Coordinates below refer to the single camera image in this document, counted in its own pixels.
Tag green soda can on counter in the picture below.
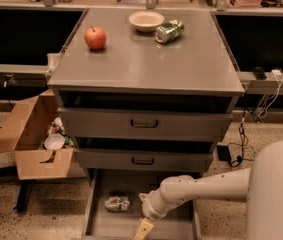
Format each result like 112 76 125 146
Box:
155 19 184 44

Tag white bowl in box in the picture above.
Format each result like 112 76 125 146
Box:
44 134 65 150

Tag black floor cable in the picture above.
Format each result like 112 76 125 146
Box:
228 107 255 168

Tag grey top drawer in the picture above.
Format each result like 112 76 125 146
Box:
58 108 232 142

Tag black power adapter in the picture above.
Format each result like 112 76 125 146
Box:
217 145 231 162

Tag brown cardboard box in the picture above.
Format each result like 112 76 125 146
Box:
0 90 85 180

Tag black table leg base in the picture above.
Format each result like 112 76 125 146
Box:
14 181 30 213

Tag grey middle drawer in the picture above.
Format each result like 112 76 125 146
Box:
75 148 213 173

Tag grey drawer cabinet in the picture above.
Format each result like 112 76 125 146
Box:
47 7 245 240

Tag grey open bottom drawer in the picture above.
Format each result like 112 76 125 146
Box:
82 169 202 240

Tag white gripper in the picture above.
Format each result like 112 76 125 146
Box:
133 190 171 240

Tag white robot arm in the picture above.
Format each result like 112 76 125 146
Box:
142 141 283 240

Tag red apple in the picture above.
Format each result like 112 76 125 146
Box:
84 26 107 51

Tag cream ceramic bowl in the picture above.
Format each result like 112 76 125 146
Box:
129 11 165 33

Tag white green 7up can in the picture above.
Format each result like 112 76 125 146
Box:
105 196 130 212

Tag black device on rail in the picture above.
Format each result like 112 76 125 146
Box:
252 67 267 80

